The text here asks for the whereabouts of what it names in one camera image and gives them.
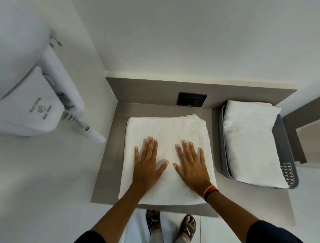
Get person's right hand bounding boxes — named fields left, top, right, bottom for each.
left=173, top=141, right=211, bottom=197

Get person's left hand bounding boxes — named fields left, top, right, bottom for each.
left=132, top=137, right=170, bottom=191

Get person's left forearm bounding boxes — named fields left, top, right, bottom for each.
left=91, top=181, right=151, bottom=243

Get person's right forearm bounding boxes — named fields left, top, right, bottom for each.
left=201, top=191, right=260, bottom=243

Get orange red thread wristband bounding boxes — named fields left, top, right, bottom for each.
left=203, top=185, right=217, bottom=197

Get black wristband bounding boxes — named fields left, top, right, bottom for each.
left=204, top=188, right=220, bottom=203

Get white thick folded towel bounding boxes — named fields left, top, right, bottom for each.
left=222, top=100, right=290, bottom=189

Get black sandal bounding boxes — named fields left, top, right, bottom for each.
left=146, top=209, right=161, bottom=235
left=178, top=214, right=197, bottom=242

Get light grey trousers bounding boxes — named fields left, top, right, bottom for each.
left=150, top=226, right=187, bottom=243

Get grey perforated plastic basket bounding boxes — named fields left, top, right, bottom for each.
left=218, top=101, right=299, bottom=190

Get dark blue shirt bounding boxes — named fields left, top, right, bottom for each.
left=80, top=219, right=304, bottom=243

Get white hair dryer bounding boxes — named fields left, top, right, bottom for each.
left=0, top=0, right=52, bottom=98

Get black wall socket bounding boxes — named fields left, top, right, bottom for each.
left=177, top=92, right=208, bottom=108

